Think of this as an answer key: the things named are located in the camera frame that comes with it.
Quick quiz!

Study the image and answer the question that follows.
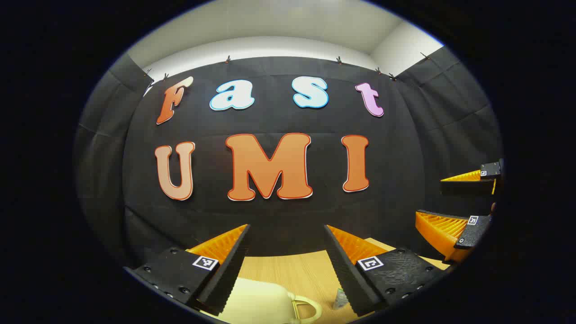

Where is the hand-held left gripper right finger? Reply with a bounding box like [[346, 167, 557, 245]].
[[324, 224, 451, 317]]

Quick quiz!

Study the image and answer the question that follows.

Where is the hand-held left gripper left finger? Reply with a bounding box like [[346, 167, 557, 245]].
[[124, 224, 251, 316]]

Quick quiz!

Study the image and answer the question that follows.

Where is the small white green tube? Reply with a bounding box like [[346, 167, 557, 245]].
[[333, 288, 350, 311]]

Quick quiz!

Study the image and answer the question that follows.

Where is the cream yellow suitcase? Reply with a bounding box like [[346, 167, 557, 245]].
[[200, 276, 323, 324]]

